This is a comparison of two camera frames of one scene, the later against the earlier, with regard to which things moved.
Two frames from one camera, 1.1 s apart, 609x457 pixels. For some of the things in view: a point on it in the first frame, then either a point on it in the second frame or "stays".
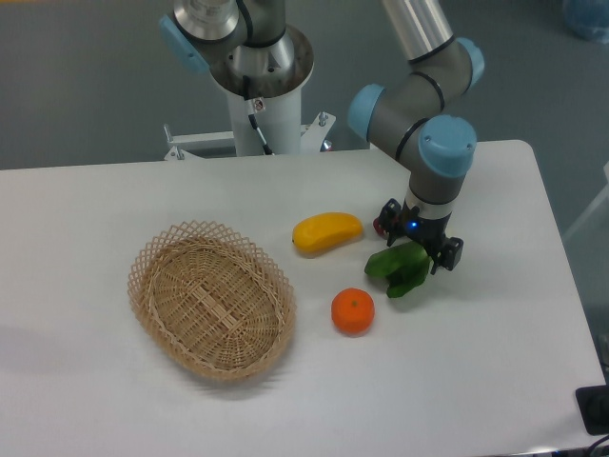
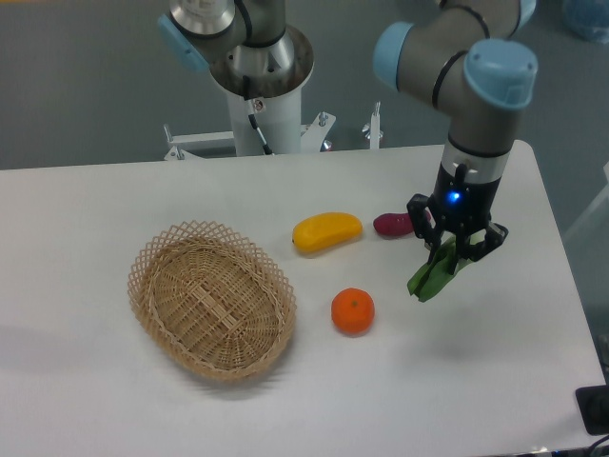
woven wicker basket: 211,302 stays
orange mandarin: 353,311 stays
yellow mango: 324,230 stays
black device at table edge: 593,404 stays
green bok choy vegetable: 404,266 -> 435,277
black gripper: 430,232 -> 461,208
